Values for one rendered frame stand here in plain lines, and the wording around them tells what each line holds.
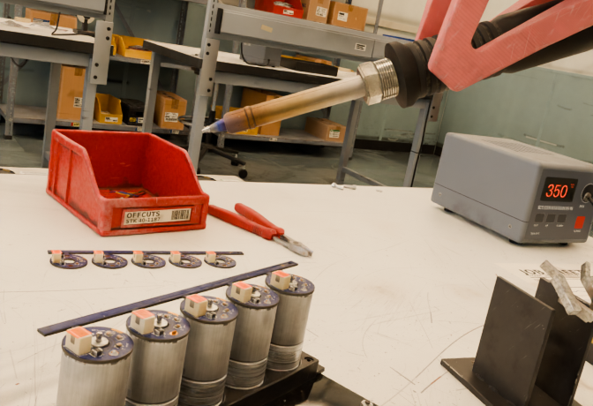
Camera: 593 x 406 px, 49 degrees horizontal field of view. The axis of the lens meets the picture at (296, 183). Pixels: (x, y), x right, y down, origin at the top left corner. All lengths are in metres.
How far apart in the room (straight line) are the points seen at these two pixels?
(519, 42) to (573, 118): 5.41
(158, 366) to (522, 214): 0.54
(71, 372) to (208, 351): 0.06
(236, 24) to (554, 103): 3.54
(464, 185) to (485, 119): 5.40
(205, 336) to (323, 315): 0.19
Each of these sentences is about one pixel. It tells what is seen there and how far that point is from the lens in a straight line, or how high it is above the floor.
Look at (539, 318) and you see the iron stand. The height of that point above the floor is 0.81.
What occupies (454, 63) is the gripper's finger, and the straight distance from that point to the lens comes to 0.24.
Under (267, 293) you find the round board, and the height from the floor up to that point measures 0.81.
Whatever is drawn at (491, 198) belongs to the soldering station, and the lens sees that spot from 0.77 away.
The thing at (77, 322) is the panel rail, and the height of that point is 0.81.
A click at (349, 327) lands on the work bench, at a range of 0.45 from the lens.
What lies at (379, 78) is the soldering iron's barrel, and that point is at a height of 0.92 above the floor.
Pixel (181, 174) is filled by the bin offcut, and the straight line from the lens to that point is 0.61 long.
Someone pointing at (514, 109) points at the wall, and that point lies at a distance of 6.00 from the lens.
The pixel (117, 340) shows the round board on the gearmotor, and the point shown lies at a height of 0.81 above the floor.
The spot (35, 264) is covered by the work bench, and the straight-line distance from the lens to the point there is 0.48.
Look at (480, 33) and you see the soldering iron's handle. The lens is 0.25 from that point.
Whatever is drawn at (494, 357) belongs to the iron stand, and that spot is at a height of 0.77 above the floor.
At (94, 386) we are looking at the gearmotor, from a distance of 0.25.
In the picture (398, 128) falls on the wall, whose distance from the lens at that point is 6.22.
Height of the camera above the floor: 0.93
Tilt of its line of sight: 13 degrees down
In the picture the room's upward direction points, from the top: 11 degrees clockwise
